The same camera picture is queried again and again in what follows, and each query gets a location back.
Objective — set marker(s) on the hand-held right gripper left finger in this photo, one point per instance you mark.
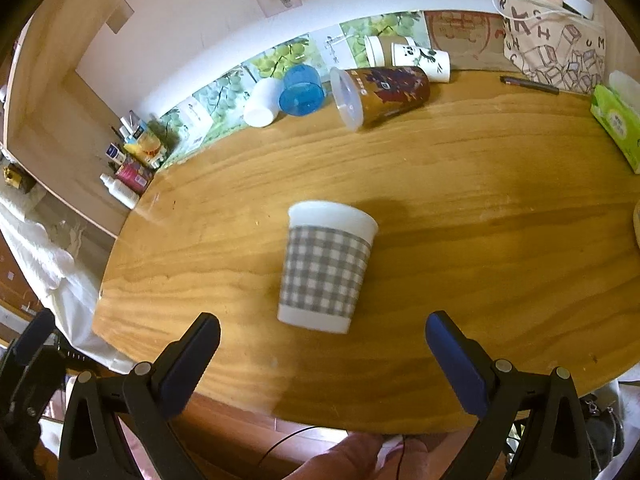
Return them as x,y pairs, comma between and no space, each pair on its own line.
175,385

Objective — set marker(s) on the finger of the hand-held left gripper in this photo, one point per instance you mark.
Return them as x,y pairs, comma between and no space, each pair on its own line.
32,337

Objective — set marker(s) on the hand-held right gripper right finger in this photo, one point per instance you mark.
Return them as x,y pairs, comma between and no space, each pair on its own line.
462,375

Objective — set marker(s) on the grey checked white cup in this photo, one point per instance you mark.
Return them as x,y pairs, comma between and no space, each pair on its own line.
325,270

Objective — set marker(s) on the brown printed cup clear lid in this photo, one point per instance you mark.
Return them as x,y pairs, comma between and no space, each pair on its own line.
395,92

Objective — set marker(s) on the plain white cup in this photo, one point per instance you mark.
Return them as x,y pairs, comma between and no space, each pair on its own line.
262,102

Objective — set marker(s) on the white panda paper cup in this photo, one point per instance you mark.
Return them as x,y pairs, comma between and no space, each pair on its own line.
425,62

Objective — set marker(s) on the blue plastic cup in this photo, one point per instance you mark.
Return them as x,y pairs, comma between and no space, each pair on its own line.
302,92

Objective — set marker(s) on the brown paper cup white lid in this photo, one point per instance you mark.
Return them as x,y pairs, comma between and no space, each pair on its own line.
382,50

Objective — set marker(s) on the white bed sheet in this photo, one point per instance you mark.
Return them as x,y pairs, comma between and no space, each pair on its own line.
45,265

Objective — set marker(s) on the person's bare leg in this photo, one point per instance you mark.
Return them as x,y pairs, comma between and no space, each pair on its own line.
350,460

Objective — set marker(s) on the black bag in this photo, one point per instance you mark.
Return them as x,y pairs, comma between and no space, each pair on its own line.
602,435

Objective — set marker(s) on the white plastic bottle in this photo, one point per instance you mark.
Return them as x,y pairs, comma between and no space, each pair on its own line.
120,191

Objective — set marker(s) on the pink small box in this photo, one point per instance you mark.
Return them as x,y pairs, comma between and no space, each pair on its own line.
132,175

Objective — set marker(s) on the wooden cabinet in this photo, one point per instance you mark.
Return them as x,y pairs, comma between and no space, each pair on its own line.
55,85

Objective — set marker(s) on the white carton box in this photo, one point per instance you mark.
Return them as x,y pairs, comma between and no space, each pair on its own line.
192,122

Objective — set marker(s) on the black pen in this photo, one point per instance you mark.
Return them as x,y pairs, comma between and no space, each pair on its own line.
530,85

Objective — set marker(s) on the green tissue pack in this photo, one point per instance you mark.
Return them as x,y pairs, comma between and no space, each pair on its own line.
617,120

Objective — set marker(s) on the brown red-stamped paper bag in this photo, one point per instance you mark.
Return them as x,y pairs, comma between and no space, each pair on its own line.
465,40

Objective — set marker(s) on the beige lettered tote bag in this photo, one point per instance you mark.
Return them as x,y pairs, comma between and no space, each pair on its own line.
555,47

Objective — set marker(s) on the grape printed poster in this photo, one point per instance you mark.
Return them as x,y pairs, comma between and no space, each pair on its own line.
277,55

